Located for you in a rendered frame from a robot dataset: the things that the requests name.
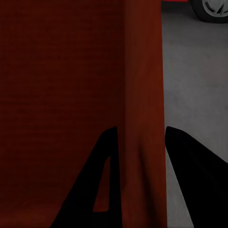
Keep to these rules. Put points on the storage box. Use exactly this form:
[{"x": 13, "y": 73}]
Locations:
[{"x": 69, "y": 70}]

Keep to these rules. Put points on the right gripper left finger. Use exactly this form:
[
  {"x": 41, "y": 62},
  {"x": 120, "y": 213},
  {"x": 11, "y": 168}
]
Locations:
[{"x": 76, "y": 211}]

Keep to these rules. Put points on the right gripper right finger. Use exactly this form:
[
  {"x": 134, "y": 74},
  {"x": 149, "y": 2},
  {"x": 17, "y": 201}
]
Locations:
[{"x": 203, "y": 179}]

